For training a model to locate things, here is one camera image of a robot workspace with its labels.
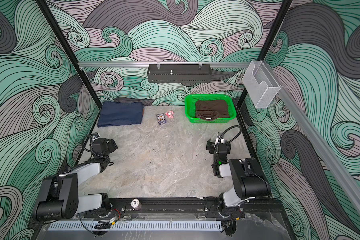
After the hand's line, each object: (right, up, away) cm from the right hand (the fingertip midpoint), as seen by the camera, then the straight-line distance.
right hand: (219, 140), depth 92 cm
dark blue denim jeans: (-77, +18, +26) cm, 83 cm away
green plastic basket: (-17, +25, +25) cm, 39 cm away
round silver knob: (-46, -28, -22) cm, 58 cm away
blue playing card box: (-39, +13, +18) cm, 45 cm away
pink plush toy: (-32, +17, +19) cm, 41 cm away
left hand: (-71, -1, -2) cm, 71 cm away
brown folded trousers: (+1, +21, +22) cm, 30 cm away
